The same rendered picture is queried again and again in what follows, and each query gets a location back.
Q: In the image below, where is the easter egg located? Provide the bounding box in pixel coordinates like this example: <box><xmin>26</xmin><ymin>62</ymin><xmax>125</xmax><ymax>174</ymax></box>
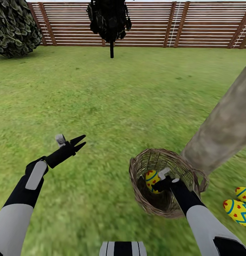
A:
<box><xmin>223</xmin><ymin>199</ymin><xmax>246</xmax><ymax>226</ymax></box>
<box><xmin>141</xmin><ymin>169</ymin><xmax>162</xmax><ymax>198</ymax></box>
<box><xmin>236</xmin><ymin>187</ymin><xmax>246</xmax><ymax>205</ymax></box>

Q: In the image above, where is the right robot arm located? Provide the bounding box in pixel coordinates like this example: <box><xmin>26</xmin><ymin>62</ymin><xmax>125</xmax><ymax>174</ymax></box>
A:
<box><xmin>151</xmin><ymin>167</ymin><xmax>246</xmax><ymax>256</ymax></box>

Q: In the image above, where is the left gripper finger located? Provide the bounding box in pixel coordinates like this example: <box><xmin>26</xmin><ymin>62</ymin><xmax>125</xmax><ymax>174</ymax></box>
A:
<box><xmin>74</xmin><ymin>142</ymin><xmax>86</xmax><ymax>152</ymax></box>
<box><xmin>70</xmin><ymin>135</ymin><xmax>86</xmax><ymax>149</ymax></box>

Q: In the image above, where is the wicker basket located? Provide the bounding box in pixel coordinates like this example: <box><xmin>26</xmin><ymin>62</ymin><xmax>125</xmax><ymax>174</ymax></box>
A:
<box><xmin>128</xmin><ymin>148</ymin><xmax>208</xmax><ymax>219</ymax></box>

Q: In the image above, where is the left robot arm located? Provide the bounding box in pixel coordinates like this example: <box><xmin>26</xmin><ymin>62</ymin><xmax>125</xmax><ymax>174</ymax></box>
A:
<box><xmin>0</xmin><ymin>134</ymin><xmax>86</xmax><ymax>256</ymax></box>

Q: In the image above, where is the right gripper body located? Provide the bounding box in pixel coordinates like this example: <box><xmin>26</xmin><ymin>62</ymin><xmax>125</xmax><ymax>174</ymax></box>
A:
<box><xmin>154</xmin><ymin>175</ymin><xmax>171</xmax><ymax>193</ymax></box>

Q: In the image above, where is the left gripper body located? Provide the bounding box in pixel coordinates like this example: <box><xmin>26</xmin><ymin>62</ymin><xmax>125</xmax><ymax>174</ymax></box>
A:
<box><xmin>53</xmin><ymin>141</ymin><xmax>76</xmax><ymax>162</ymax></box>

